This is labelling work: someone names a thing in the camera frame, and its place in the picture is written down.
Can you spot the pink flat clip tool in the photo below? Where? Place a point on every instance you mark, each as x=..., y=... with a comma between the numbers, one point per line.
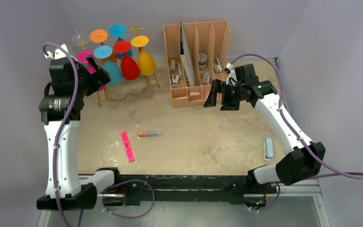
x=127, y=146

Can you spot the peach desk organizer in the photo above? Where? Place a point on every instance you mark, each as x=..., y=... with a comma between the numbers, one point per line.
x=211, y=38

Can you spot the light blue wine glass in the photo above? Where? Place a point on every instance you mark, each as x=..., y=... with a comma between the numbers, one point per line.
x=104, y=52

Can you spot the yellow plastic wine glass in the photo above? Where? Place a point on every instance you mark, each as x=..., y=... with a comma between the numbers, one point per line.
x=145, y=61

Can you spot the dark blue wine glass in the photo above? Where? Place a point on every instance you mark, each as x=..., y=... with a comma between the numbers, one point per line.
x=118, y=31

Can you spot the orange grey marker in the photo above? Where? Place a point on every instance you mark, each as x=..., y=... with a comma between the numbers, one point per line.
x=149, y=133

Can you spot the small white stapler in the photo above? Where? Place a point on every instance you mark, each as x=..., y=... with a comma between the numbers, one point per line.
x=217, y=66

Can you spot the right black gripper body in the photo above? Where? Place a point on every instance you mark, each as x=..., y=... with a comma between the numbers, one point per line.
x=226, y=95

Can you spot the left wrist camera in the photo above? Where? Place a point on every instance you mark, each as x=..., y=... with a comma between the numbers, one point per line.
x=58, y=54

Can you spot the orange plastic wine glass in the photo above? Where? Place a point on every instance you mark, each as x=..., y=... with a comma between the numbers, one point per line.
x=99, y=36

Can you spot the magenta plastic wine glass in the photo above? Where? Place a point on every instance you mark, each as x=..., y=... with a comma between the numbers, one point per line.
x=81, y=57

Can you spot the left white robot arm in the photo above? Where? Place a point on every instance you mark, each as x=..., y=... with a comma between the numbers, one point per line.
x=60, y=112

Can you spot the clear wine glass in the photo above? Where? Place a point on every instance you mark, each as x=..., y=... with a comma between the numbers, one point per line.
x=80, y=39

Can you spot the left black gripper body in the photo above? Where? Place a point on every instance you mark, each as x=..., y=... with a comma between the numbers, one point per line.
x=84, y=85

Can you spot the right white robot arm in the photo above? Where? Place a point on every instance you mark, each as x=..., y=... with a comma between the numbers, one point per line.
x=302, y=155

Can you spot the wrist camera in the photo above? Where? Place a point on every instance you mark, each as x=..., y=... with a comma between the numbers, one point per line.
x=58, y=54
x=231, y=78

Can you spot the white folder in organizer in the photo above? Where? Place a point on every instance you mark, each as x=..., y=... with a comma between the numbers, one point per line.
x=186, y=59

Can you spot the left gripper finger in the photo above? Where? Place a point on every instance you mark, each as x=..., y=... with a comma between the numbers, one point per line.
x=100, y=78
x=93, y=64

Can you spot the round grey tin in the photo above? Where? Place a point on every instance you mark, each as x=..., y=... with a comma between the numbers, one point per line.
x=202, y=61

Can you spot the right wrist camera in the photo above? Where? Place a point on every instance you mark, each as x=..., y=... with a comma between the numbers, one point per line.
x=231, y=78

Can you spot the red plastic wine glass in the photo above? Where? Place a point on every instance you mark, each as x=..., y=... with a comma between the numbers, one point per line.
x=129, y=67

